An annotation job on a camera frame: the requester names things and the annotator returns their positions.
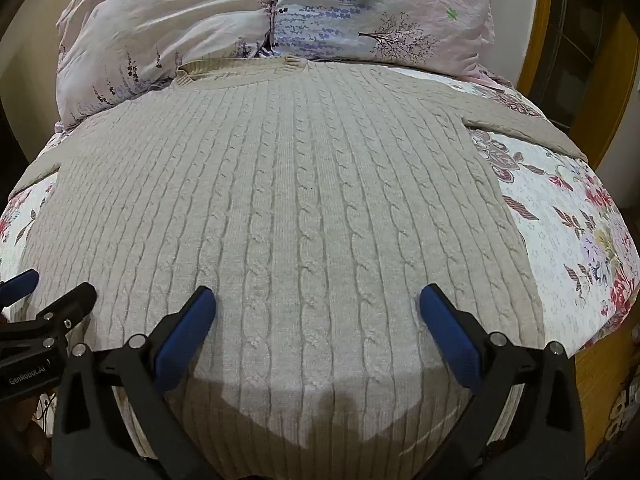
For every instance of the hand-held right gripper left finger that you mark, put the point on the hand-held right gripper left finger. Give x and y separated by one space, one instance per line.
185 340

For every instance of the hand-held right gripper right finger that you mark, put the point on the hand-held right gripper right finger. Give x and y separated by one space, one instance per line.
450 330

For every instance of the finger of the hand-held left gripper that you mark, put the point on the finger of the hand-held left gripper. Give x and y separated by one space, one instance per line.
70 305
20 282

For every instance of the floral bed sheet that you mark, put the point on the floral bed sheet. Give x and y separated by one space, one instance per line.
565 240

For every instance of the lavender-print white pillow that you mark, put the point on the lavender-print white pillow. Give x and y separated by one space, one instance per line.
200 10

